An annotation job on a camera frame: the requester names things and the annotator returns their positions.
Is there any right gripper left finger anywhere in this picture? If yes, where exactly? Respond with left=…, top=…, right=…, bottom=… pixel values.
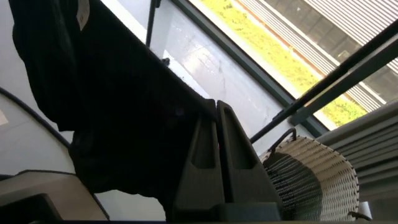
left=172, top=98, right=226, bottom=222

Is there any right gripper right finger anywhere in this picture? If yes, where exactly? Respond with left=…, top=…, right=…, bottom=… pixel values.
left=216, top=99, right=284, bottom=221

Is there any black t-shirt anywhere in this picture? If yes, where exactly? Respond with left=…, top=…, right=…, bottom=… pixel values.
left=8, top=0, right=218, bottom=222

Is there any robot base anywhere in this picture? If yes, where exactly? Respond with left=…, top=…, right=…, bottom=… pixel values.
left=0, top=169, right=110, bottom=222

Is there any white laundry basket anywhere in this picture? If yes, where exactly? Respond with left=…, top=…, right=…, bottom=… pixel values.
left=259, top=126, right=373, bottom=222

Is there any black clothes rack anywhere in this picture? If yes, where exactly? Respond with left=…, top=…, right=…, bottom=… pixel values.
left=145, top=0, right=398, bottom=144

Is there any window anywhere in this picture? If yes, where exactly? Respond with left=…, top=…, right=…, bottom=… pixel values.
left=169, top=0, right=398, bottom=139

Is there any grey curtain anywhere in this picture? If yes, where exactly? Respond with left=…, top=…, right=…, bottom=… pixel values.
left=316, top=100, right=398, bottom=222

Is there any black cable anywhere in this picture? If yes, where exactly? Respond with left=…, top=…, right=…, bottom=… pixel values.
left=0, top=86, right=72, bottom=149

